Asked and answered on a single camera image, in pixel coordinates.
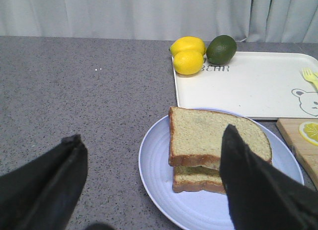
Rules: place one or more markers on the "grey curtain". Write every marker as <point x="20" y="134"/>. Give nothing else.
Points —
<point x="245" y="20"/>

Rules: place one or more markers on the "lemon slice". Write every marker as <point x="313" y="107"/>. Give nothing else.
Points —
<point x="309" y="131"/>

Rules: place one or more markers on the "front yellow lemon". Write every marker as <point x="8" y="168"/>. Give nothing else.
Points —
<point x="188" y="62"/>

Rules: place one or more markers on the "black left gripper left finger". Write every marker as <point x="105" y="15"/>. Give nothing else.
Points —
<point x="42" y="194"/>

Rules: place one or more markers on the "white bear tray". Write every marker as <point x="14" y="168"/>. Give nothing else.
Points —
<point x="258" y="85"/>

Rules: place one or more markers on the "light blue round plate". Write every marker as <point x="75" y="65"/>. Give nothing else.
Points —
<point x="202" y="210"/>

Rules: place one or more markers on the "green lime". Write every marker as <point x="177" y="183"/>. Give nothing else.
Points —
<point x="221" y="50"/>

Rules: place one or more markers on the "back yellow lemon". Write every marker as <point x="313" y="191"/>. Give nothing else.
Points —
<point x="188" y="43"/>

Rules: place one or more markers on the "yellow plastic fork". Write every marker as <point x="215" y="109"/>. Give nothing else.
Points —
<point x="309" y="76"/>

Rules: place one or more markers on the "wooden cutting board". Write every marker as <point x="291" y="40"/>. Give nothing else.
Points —
<point x="305" y="151"/>

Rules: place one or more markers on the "yellow lemon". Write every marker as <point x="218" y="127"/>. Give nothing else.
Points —
<point x="188" y="62"/>
<point x="188" y="43"/>

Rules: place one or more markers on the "bread slice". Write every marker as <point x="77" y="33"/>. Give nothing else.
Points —
<point x="194" y="179"/>
<point x="196" y="137"/>

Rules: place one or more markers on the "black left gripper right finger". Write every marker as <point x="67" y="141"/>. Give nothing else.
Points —
<point x="260" y="197"/>

